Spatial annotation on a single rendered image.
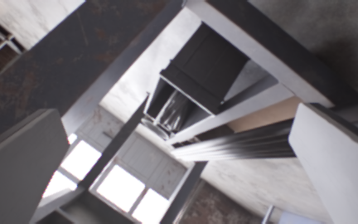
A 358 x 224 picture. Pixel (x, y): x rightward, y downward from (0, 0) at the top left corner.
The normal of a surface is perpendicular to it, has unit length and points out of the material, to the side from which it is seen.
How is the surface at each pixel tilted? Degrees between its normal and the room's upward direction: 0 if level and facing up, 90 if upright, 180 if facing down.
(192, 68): 90
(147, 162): 90
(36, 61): 90
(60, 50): 90
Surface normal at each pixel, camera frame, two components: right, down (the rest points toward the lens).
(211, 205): 0.24, -0.22
